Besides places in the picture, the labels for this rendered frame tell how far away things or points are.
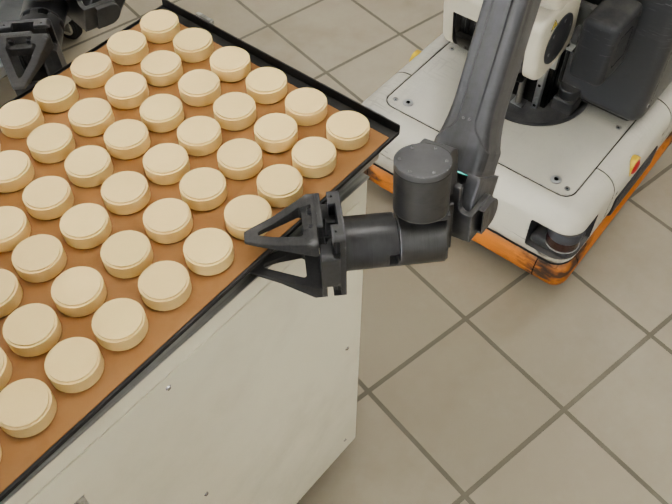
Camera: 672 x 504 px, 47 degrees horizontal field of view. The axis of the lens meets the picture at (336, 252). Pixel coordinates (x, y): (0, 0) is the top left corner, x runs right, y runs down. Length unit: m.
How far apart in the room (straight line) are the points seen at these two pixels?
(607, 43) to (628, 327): 0.67
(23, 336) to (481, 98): 0.50
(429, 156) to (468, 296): 1.15
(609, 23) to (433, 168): 0.95
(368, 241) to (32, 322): 0.33
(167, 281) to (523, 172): 1.15
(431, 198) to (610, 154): 1.16
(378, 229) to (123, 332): 0.27
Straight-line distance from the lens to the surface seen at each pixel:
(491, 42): 0.83
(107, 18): 1.17
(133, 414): 0.85
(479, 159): 0.83
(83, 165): 0.90
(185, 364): 0.86
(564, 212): 1.74
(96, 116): 0.96
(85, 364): 0.75
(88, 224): 0.84
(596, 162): 1.86
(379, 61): 2.48
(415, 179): 0.74
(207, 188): 0.85
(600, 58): 1.68
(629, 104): 1.91
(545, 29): 1.53
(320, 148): 0.88
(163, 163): 0.88
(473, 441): 1.71
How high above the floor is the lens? 1.54
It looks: 52 degrees down
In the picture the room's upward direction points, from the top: straight up
